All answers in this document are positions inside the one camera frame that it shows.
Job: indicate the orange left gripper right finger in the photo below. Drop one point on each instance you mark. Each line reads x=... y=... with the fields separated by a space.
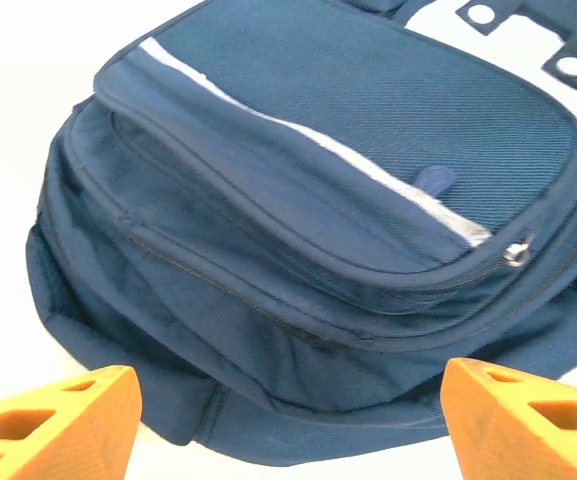
x=518 y=430

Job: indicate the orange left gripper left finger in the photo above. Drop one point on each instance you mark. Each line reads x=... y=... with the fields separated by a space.
x=68 y=430

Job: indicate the navy blue backpack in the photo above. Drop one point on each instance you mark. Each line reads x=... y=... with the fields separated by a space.
x=318 y=200

